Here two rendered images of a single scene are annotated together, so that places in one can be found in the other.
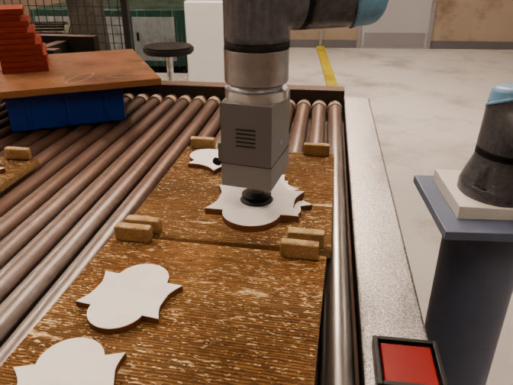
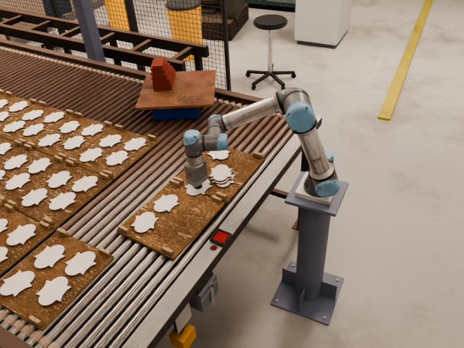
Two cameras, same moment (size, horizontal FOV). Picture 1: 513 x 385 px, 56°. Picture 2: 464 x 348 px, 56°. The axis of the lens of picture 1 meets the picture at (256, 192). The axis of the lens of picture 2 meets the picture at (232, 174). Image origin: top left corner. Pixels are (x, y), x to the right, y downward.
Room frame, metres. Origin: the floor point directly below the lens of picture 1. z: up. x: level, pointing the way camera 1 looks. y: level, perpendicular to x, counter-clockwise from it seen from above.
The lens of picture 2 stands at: (-0.83, -0.81, 2.40)
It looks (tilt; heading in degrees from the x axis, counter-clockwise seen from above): 39 degrees down; 24
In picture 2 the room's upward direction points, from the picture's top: 4 degrees counter-clockwise
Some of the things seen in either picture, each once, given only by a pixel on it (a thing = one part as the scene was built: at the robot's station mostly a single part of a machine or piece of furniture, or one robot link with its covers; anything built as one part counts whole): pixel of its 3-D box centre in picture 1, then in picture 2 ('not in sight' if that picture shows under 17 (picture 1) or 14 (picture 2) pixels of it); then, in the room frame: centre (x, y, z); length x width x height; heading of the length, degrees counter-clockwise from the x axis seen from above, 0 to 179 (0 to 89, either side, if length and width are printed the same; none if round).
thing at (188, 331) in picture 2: not in sight; (180, 326); (0.04, -0.13, 0.74); 0.09 x 0.08 x 0.24; 172
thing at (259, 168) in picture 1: (248, 130); (195, 170); (0.58, 0.01, 1.15); 0.10 x 0.09 x 0.16; 72
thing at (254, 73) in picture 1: (257, 66); (195, 157); (0.57, 0.00, 1.23); 0.08 x 0.08 x 0.05
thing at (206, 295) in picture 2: not in sight; (201, 291); (0.22, -0.15, 0.77); 0.14 x 0.11 x 0.18; 172
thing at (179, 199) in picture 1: (243, 190); (219, 170); (0.87, 0.02, 0.93); 0.41 x 0.35 x 0.02; 171
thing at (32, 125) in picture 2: not in sight; (34, 122); (0.94, 1.40, 0.94); 0.41 x 0.35 x 0.04; 172
